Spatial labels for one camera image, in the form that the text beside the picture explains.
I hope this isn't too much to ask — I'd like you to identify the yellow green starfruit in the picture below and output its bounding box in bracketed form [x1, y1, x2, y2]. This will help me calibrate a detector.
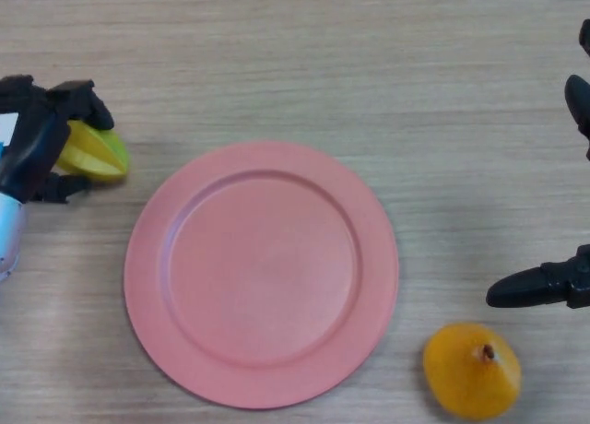
[54, 119, 131, 184]

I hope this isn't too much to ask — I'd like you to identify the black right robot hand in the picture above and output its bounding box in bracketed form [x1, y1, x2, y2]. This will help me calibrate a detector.
[486, 18, 590, 310]

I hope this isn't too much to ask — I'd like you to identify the orange pear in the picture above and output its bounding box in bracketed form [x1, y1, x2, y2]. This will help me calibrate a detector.
[422, 322, 523, 420]

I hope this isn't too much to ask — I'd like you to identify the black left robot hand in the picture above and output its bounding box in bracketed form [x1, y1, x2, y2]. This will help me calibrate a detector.
[0, 75, 115, 206]

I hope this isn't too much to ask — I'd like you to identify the pink round plate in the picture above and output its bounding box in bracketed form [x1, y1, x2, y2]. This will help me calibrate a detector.
[123, 141, 400, 410]

